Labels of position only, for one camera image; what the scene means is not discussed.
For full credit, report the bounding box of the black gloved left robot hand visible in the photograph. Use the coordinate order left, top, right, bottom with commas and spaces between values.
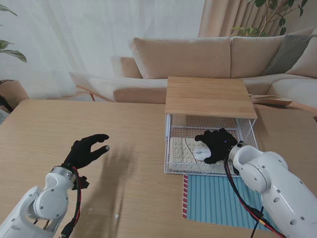
62, 133, 111, 170

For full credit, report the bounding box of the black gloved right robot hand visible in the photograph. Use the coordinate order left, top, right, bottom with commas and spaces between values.
194, 127, 240, 165

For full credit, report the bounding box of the white computer mouse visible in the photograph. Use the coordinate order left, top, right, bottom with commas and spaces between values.
193, 145, 213, 162

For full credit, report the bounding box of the white wire drawer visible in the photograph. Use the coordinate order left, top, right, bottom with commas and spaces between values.
163, 124, 256, 178

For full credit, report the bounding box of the blue striped mouse pad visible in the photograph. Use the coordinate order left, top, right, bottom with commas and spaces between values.
181, 174, 273, 231

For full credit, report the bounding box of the cream keyboard with round keys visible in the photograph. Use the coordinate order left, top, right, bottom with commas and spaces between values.
169, 136, 239, 172

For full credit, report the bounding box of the wooden dish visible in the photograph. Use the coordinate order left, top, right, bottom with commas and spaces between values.
251, 94, 294, 107

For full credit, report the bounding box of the beige sofa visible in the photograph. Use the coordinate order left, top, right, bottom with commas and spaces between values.
68, 27, 317, 110

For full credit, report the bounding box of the black tripod stand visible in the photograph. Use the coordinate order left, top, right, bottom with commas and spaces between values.
0, 95, 13, 115

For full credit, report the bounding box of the beige plant pot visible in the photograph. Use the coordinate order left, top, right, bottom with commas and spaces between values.
0, 79, 31, 115

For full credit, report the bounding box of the white sheer curtain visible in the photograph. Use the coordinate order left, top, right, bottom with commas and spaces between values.
0, 0, 207, 100

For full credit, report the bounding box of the gray cushion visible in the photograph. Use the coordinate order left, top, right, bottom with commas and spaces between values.
262, 34, 315, 76

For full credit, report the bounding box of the green plant in beige pot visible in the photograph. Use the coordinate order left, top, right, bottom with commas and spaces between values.
0, 4, 28, 64

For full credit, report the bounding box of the beige curtain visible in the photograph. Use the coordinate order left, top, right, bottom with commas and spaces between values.
197, 0, 317, 38

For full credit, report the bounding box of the tall green leafy plant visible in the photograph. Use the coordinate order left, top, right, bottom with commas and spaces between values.
229, 0, 308, 38

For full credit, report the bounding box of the white cable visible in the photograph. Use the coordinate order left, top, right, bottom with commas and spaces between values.
184, 138, 216, 175

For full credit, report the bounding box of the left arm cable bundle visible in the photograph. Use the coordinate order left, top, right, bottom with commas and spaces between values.
60, 167, 90, 238

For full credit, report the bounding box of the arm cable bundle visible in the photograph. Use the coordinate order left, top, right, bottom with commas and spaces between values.
60, 167, 90, 238
223, 153, 286, 238

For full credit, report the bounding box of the wire organizer with wooden top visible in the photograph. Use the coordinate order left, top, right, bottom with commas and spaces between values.
163, 76, 258, 154

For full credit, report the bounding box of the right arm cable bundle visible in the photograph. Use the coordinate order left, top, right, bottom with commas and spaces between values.
223, 153, 286, 238

